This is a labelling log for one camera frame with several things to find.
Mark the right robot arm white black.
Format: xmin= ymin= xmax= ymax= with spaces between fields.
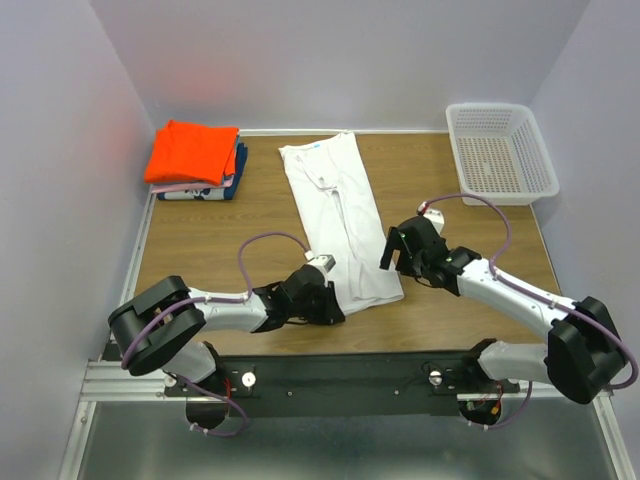
xmin=380 ymin=213 xmax=631 ymax=404

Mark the orange folded t shirt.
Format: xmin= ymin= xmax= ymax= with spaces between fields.
xmin=144 ymin=120 xmax=239 ymax=186

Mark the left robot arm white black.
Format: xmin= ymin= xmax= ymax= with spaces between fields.
xmin=108 ymin=261 xmax=345 ymax=395

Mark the white plastic basket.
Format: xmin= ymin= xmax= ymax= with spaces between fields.
xmin=445 ymin=102 xmax=560 ymax=206

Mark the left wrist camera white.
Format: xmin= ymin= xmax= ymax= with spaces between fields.
xmin=306 ymin=254 xmax=336 ymax=275

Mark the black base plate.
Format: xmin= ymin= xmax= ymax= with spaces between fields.
xmin=162 ymin=349 xmax=521 ymax=431

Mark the left side aluminium rail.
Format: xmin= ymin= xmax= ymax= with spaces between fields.
xmin=109 ymin=192 xmax=159 ymax=344

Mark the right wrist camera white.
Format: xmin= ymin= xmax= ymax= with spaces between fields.
xmin=417 ymin=202 xmax=445 ymax=234

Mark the blue white folded t shirt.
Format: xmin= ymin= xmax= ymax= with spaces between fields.
xmin=156 ymin=142 xmax=251 ymax=202

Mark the aluminium frame rail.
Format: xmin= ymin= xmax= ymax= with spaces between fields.
xmin=77 ymin=355 xmax=614 ymax=401

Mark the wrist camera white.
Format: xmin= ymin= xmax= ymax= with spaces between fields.
xmin=306 ymin=254 xmax=336 ymax=275
xmin=417 ymin=202 xmax=445 ymax=234

